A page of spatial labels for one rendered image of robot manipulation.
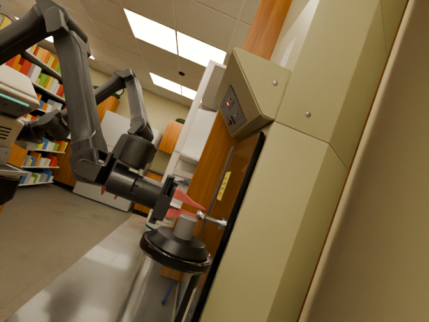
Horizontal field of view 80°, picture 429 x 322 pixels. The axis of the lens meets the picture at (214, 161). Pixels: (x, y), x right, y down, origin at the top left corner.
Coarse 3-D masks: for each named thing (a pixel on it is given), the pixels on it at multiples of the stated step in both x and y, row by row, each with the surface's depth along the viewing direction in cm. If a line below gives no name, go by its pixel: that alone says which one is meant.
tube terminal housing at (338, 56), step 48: (336, 0) 47; (336, 48) 47; (384, 48) 59; (288, 96) 46; (336, 96) 47; (288, 144) 46; (336, 144) 50; (288, 192) 45; (336, 192) 58; (240, 240) 44; (288, 240) 45; (240, 288) 44; (288, 288) 49
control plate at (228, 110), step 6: (228, 90) 58; (228, 96) 61; (234, 96) 56; (222, 102) 68; (228, 102) 63; (234, 102) 57; (222, 108) 71; (228, 108) 65; (234, 108) 59; (240, 108) 55; (228, 114) 68; (234, 114) 62; (240, 114) 57; (228, 120) 71; (234, 120) 64; (240, 120) 59; (234, 126) 67
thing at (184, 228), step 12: (180, 216) 37; (168, 228) 39; (180, 228) 36; (192, 228) 36; (156, 240) 34; (168, 240) 34; (180, 240) 35; (192, 240) 37; (180, 252) 33; (192, 252) 34; (204, 252) 36
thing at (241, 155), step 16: (240, 144) 64; (256, 144) 46; (240, 160) 56; (224, 176) 70; (240, 176) 49; (224, 192) 60; (240, 192) 45; (224, 208) 53; (208, 224) 66; (224, 224) 47; (208, 240) 57; (224, 240) 45; (208, 272) 44; (192, 304) 47; (192, 320) 44
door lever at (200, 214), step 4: (196, 212) 54; (200, 212) 48; (204, 212) 49; (196, 216) 48; (200, 216) 48; (204, 216) 48; (208, 216) 49; (208, 220) 48; (212, 220) 48; (216, 220) 49; (220, 220) 49; (216, 224) 49; (220, 224) 48; (220, 228) 48
